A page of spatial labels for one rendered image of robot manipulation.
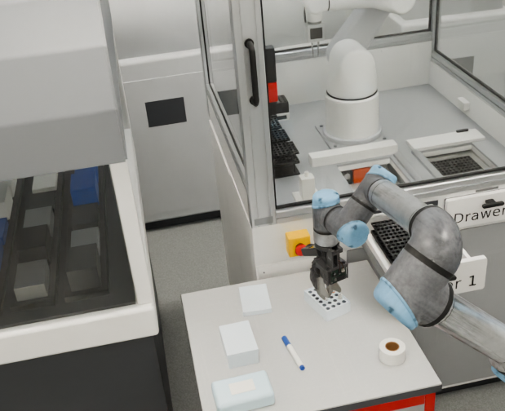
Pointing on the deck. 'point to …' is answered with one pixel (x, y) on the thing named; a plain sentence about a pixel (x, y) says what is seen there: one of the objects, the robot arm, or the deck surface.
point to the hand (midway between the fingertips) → (325, 293)
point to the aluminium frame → (240, 15)
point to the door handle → (253, 72)
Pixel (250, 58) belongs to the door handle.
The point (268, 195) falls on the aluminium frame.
